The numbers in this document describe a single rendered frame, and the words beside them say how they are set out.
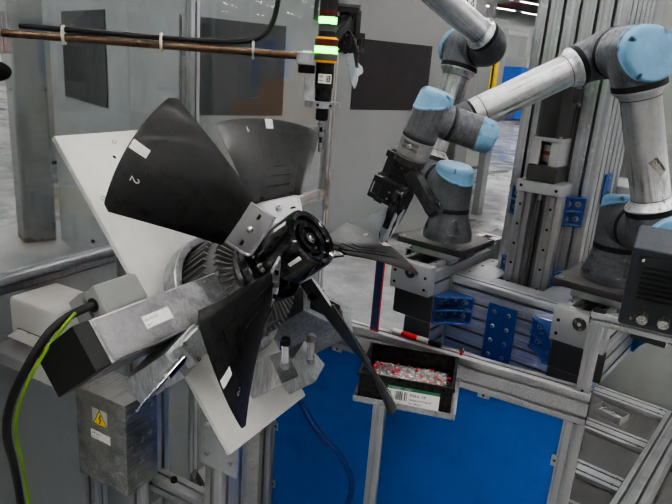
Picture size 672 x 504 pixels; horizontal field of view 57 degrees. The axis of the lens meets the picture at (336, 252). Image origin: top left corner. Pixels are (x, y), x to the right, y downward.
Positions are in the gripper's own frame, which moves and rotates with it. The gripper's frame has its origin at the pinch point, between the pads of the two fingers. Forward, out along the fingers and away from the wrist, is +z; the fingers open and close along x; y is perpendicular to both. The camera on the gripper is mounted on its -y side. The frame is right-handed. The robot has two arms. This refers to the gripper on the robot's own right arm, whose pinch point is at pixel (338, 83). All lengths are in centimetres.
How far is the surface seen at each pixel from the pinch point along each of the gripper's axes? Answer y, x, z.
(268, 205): -56, -17, 23
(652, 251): -22, -86, 25
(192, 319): -80, -19, 38
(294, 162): -46, -17, 15
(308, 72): -54, -24, -3
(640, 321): -20, -86, 41
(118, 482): -78, 4, 83
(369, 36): 314, 149, -27
